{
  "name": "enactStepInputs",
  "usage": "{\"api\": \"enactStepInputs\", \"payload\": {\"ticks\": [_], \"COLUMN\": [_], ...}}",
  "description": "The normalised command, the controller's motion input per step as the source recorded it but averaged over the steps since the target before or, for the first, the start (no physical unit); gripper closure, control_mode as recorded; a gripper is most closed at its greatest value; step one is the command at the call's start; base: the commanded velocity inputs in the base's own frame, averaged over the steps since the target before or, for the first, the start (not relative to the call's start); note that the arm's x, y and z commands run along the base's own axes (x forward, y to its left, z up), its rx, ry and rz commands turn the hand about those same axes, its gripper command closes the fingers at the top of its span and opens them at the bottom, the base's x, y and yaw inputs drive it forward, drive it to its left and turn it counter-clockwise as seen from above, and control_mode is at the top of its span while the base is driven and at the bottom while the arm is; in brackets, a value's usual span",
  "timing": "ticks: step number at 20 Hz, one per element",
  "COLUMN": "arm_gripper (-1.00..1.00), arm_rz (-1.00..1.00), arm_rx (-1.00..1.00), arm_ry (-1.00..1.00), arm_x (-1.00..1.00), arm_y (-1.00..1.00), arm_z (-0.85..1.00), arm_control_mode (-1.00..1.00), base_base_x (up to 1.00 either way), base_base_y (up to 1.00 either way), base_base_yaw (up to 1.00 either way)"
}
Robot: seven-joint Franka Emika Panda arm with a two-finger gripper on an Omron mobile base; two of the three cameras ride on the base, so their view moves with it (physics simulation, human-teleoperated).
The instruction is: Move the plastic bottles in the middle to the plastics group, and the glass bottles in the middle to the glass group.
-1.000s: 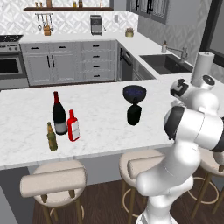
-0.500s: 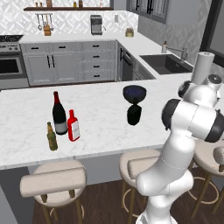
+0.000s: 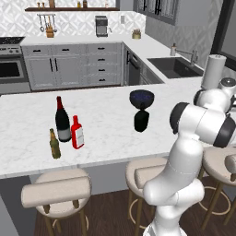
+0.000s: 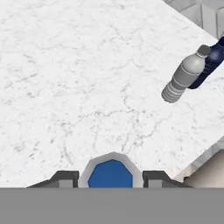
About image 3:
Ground red bottle white label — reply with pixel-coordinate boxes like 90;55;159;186
70;114;86;150

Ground black dishwasher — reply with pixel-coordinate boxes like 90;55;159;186
125;50;143;87

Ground grey cupboards under sink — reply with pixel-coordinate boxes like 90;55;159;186
139;63;166;86

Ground dark wine bottle red top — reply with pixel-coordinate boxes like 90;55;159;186
54;96;73;143

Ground beige bar stool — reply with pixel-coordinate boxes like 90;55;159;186
197;146;236;231
20;168;93;236
124;157;170;236

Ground grey base cupboard run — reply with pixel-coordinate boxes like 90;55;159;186
20;41;124;92

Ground olive green glass bottle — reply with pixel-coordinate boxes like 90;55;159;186
49;127;62;160

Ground dark sink basin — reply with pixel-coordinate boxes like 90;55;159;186
147;56;205;80

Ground beige jar with tools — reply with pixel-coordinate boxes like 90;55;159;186
131;28;142;41

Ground grey coffee machine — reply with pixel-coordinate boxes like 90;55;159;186
94;15;112;39

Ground silver tap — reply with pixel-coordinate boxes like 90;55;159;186
176;49;200;67

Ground white paper towel roll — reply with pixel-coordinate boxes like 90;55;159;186
201;53;228;90

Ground wooden knife block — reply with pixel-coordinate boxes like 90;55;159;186
45;25;55;39

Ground silver stove with oven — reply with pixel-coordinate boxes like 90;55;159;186
0;36;32;95

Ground black framed window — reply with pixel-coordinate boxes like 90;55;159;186
210;0;236;72

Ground grey glass wall cupboards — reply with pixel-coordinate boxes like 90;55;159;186
133;0;180;26

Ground dark wooden wall shelf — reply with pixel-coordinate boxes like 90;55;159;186
24;6;121;13

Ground rail with hanging tools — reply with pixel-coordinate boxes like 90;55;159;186
36;13;58;33

